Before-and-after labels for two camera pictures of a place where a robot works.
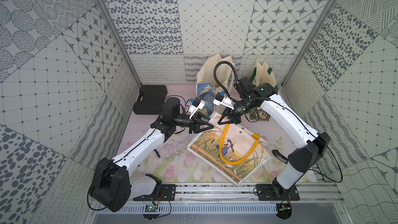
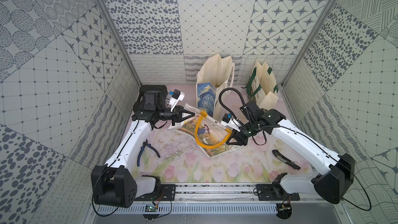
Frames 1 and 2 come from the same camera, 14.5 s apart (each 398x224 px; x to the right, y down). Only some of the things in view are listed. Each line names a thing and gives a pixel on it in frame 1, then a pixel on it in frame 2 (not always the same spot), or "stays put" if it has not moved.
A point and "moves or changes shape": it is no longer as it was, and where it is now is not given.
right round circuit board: [284, 210] stays put
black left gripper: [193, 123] to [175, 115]
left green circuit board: [151, 208] stays put
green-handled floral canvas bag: [261, 74] stays put
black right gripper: [233, 119] to [240, 140]
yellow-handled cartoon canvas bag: [233, 151] moves or changes shape
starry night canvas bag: [214, 75] stays put
